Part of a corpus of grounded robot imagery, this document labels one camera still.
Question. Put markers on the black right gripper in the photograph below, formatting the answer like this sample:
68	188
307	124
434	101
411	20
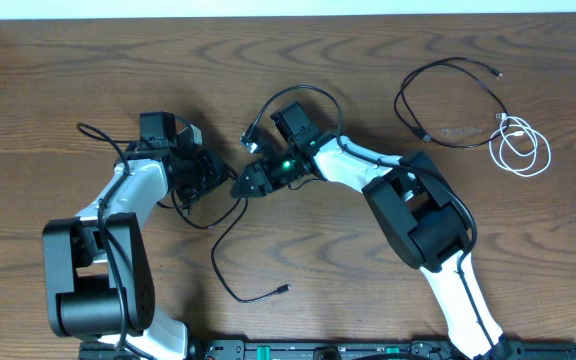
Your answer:
255	172

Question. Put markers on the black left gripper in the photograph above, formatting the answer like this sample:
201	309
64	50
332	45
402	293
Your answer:
215	174

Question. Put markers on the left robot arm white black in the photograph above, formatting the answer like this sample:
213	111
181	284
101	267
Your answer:
99	286

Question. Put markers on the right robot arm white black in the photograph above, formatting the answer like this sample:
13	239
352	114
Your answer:
424	222

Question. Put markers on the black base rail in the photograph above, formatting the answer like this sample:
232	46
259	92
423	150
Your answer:
243	350

